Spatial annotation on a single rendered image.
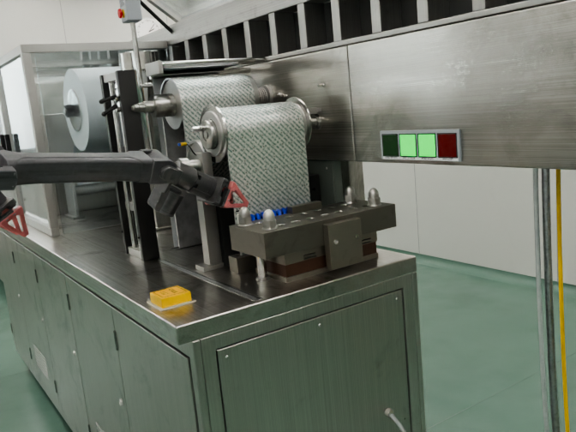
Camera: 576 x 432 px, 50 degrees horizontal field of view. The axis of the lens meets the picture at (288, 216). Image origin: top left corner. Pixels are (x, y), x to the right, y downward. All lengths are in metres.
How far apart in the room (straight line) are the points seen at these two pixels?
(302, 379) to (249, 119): 0.65
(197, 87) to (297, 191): 0.41
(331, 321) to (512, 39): 0.72
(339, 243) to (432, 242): 3.36
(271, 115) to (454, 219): 3.14
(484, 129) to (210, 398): 0.79
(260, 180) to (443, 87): 0.51
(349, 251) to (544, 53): 0.62
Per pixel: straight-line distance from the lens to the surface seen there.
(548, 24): 1.26
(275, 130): 1.61
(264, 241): 1.38
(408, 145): 1.49
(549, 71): 1.25
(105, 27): 7.37
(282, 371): 1.41
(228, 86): 1.83
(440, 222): 4.72
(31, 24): 7.17
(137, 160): 1.38
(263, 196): 1.59
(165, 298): 1.36
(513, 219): 4.30
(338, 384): 1.52
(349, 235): 1.49
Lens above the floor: 1.31
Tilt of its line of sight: 10 degrees down
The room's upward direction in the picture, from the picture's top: 5 degrees counter-clockwise
